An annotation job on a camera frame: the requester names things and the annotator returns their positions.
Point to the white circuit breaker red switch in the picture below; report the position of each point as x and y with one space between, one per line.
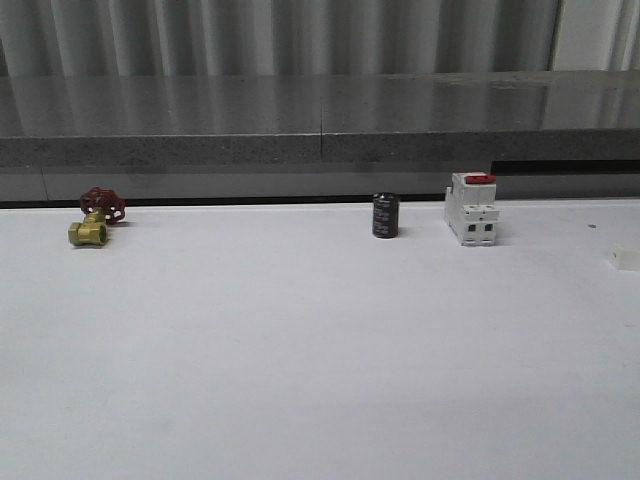
470 209

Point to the white pleated curtain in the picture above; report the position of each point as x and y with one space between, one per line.
170 38

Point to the white half pipe clamp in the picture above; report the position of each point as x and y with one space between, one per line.
623 258

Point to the brass valve red handwheel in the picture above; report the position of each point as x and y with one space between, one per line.
101 208

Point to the black cylindrical capacitor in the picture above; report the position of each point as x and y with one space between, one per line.
385 219

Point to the grey stone counter ledge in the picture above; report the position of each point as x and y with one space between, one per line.
156 139

